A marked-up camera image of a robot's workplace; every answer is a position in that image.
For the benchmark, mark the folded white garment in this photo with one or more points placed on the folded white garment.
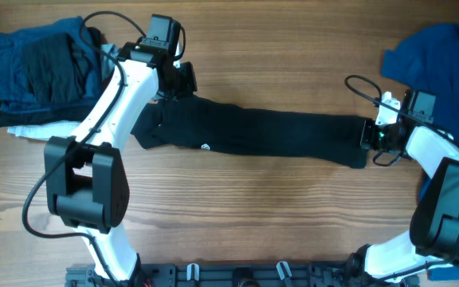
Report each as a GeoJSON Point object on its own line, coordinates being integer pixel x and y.
{"type": "Point", "coordinates": [60, 128]}

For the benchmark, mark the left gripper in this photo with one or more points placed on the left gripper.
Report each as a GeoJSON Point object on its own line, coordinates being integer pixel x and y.
{"type": "Point", "coordinates": [189, 84]}

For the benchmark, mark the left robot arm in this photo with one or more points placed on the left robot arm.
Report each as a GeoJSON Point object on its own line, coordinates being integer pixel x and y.
{"type": "Point", "coordinates": [85, 180]}

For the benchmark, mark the folded black garment on top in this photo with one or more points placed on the folded black garment on top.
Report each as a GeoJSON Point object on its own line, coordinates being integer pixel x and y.
{"type": "Point", "coordinates": [56, 69]}

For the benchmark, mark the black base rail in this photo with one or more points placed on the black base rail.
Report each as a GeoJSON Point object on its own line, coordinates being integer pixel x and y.
{"type": "Point", "coordinates": [281, 274]}

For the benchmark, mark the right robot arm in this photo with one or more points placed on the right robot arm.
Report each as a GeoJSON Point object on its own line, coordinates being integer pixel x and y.
{"type": "Point", "coordinates": [432, 241]}

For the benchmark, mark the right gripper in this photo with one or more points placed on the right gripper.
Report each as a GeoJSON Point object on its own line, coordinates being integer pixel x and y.
{"type": "Point", "coordinates": [366, 138]}

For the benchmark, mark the folded blue garment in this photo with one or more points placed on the folded blue garment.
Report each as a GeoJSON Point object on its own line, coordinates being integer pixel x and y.
{"type": "Point", "coordinates": [15, 96]}

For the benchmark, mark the folded black garment underneath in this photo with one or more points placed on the folded black garment underneath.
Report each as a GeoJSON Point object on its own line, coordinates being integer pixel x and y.
{"type": "Point", "coordinates": [76, 111]}

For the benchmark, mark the black polo shirt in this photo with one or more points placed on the black polo shirt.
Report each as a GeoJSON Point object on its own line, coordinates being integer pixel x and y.
{"type": "Point", "coordinates": [198, 123]}

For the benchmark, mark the blue shirt on right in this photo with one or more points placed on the blue shirt on right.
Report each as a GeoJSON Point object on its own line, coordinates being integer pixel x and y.
{"type": "Point", "coordinates": [429, 61]}

